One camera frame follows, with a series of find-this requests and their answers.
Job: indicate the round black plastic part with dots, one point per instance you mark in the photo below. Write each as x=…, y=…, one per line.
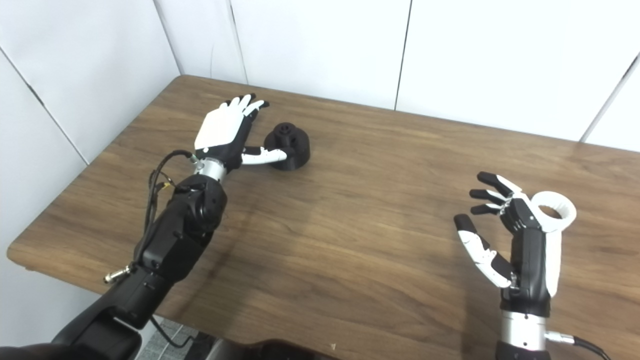
x=295, y=150

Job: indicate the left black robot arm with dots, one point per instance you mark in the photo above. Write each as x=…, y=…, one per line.
x=175, y=240

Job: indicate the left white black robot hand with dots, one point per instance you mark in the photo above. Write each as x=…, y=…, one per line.
x=220, y=130

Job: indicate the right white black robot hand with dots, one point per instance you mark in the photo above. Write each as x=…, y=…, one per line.
x=532, y=260

